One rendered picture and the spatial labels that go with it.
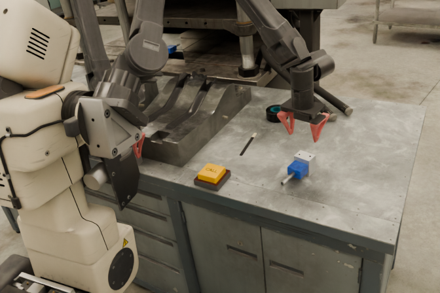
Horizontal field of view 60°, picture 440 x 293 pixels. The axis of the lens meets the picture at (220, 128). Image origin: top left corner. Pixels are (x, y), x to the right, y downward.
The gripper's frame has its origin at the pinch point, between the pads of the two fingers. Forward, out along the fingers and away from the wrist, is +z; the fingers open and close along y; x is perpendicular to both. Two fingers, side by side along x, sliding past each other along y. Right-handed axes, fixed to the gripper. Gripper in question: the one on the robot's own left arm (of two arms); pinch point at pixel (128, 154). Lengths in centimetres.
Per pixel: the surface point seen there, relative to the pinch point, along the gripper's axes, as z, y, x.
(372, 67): 88, -69, -292
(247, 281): 47, -36, 2
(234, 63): 7, -3, -95
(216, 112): -2.7, -20.9, -25.3
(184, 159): 2.9, -17.4, -4.1
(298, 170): 1, -53, -3
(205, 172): 1.1, -28.0, 2.9
